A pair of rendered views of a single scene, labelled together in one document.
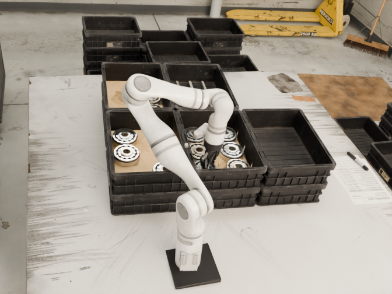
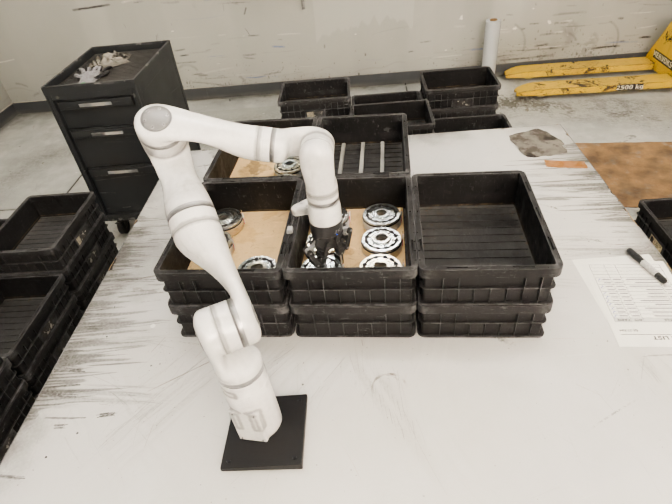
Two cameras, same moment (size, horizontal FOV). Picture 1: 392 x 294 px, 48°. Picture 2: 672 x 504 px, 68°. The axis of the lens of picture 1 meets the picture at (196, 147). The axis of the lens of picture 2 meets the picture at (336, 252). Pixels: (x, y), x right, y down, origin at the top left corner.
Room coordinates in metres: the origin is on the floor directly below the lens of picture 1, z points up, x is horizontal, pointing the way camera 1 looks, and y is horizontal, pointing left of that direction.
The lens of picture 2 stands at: (0.54, -0.49, 1.64)
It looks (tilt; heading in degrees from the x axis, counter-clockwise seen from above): 39 degrees down; 27
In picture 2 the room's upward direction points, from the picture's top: 6 degrees counter-clockwise
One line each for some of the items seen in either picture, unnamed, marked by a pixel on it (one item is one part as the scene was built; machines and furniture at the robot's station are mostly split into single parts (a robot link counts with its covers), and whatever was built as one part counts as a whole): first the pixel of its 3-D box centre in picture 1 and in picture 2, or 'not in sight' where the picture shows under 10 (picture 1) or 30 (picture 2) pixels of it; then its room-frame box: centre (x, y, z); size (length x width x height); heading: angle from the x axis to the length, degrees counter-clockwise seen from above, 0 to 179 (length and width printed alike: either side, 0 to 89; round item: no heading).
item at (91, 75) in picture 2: not in sight; (88, 74); (2.29, 1.64, 0.88); 0.25 x 0.19 x 0.03; 22
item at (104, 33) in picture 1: (111, 52); (319, 126); (2.99, 0.76, 0.37); 0.40 x 0.30 x 0.45; 112
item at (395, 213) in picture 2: (225, 133); (381, 214); (1.58, -0.12, 0.86); 0.10 x 0.10 x 0.01
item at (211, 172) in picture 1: (219, 139); (353, 221); (1.45, -0.09, 0.92); 0.40 x 0.30 x 0.02; 18
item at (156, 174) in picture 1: (146, 141); (236, 224); (1.36, 0.20, 0.92); 0.40 x 0.30 x 0.02; 18
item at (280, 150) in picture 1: (282, 146); (475, 235); (1.55, -0.37, 0.87); 0.40 x 0.30 x 0.11; 18
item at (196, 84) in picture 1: (197, 95); (360, 160); (1.83, 0.04, 0.87); 0.40 x 0.30 x 0.11; 18
